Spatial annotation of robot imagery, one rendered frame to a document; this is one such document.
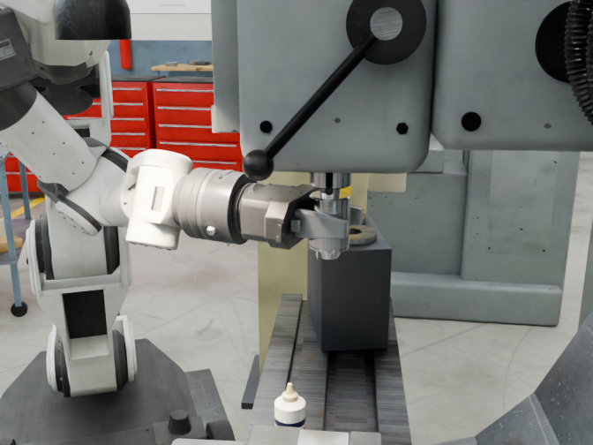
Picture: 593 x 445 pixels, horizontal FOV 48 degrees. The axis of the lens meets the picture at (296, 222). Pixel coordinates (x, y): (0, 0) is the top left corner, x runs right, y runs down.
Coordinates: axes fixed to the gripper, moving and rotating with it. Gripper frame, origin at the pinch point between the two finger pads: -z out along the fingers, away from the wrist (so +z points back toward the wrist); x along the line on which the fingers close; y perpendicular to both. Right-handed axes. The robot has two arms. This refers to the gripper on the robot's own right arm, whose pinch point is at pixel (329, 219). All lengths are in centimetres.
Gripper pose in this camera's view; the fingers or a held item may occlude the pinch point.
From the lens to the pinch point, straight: 77.5
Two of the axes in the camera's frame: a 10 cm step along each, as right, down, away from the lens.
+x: 3.9, -2.6, 8.8
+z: -9.2, -1.2, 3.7
